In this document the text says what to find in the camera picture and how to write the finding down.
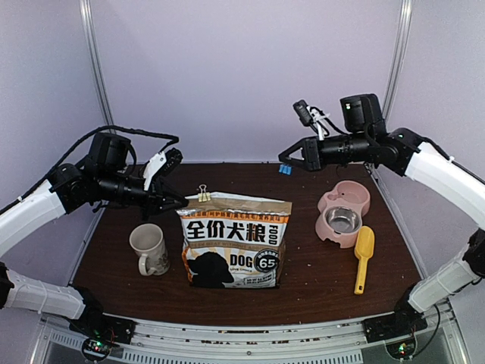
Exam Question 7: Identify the yellow binder clip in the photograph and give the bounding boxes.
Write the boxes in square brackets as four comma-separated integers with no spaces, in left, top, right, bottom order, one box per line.
[198,184,211,202]

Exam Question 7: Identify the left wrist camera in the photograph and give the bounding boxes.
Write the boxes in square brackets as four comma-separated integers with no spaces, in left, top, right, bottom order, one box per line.
[142,148,183,191]

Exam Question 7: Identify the steel bowl insert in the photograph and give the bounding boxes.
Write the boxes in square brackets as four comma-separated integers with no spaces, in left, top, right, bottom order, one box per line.
[324,206,361,234]

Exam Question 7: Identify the cream ceramic mug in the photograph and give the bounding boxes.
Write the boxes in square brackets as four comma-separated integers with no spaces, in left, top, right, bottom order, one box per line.
[129,223,170,277]

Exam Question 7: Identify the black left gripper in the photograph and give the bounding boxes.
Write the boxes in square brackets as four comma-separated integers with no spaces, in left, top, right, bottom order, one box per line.
[97,168,188,221]

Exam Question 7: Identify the aluminium front rail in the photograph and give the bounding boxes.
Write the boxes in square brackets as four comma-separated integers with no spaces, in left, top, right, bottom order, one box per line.
[37,295,462,364]

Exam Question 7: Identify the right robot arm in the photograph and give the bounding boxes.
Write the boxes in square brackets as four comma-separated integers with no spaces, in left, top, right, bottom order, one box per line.
[278,93,484,335]

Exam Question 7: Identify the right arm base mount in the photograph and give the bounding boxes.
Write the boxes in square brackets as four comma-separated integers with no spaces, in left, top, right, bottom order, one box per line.
[362,312,428,361]

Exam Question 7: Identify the yellow plastic scoop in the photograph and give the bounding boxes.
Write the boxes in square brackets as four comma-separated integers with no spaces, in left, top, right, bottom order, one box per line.
[354,226,375,295]

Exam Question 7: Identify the blue binder clip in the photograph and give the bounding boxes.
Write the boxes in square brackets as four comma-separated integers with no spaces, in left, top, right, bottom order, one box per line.
[279,164,293,176]

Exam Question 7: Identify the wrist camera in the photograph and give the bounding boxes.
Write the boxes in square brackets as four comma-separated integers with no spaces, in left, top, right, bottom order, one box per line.
[293,99,330,141]
[142,148,183,191]

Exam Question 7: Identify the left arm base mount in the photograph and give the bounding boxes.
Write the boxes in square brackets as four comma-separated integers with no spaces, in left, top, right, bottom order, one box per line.
[67,314,136,362]

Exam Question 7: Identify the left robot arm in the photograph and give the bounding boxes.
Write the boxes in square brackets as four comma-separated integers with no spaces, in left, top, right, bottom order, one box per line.
[1,127,188,337]

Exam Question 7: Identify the pink double pet bowl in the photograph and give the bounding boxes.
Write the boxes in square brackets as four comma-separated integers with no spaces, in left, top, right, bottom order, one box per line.
[314,180,371,249]

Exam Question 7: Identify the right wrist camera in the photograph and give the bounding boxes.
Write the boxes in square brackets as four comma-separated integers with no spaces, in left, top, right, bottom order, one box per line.
[293,99,330,141]

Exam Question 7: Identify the dog food bag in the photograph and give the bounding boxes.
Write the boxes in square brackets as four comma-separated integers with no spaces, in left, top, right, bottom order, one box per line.
[177,192,292,289]

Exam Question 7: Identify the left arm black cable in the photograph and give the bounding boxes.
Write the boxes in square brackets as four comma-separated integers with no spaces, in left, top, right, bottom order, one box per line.
[14,124,180,202]

